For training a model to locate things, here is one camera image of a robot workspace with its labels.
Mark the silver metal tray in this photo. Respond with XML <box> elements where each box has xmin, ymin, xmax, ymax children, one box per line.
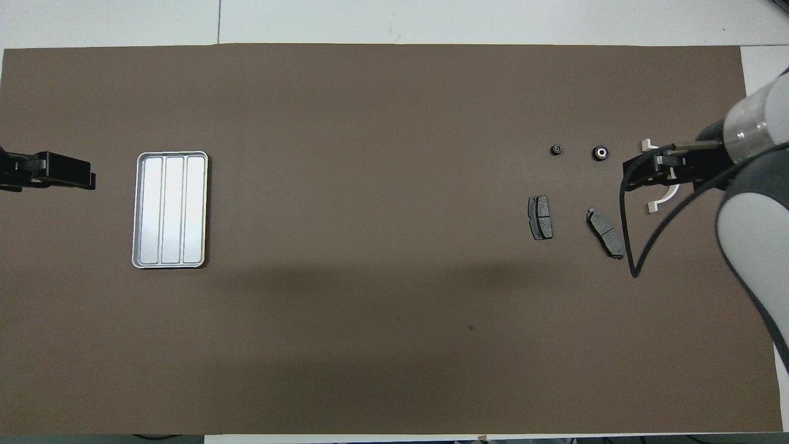
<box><xmin>131</xmin><ymin>151</ymin><xmax>209</xmax><ymax>269</ymax></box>

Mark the brown table mat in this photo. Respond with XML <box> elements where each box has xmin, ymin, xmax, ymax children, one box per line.
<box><xmin>0</xmin><ymin>43</ymin><xmax>783</xmax><ymax>435</ymax></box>

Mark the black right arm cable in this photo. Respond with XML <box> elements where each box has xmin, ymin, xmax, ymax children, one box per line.
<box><xmin>619</xmin><ymin>141</ymin><xmax>750</xmax><ymax>278</ymax></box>

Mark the white curved plastic bracket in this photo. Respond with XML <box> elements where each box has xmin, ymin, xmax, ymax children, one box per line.
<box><xmin>640</xmin><ymin>139</ymin><xmax>682</xmax><ymax>214</ymax></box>

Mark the curved dark brake pad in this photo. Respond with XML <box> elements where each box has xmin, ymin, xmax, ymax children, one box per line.
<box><xmin>586</xmin><ymin>208</ymin><xmax>625</xmax><ymax>260</ymax></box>

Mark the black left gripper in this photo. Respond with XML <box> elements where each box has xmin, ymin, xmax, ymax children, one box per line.
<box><xmin>0</xmin><ymin>150</ymin><xmax>97</xmax><ymax>192</ymax></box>

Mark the rectangular dark brake pad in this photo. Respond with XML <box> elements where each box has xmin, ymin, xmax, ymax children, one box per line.
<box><xmin>528</xmin><ymin>195</ymin><xmax>554</xmax><ymax>241</ymax></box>

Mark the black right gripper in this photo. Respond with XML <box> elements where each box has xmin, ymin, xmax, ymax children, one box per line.
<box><xmin>622</xmin><ymin>120</ymin><xmax>735</xmax><ymax>187</ymax></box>

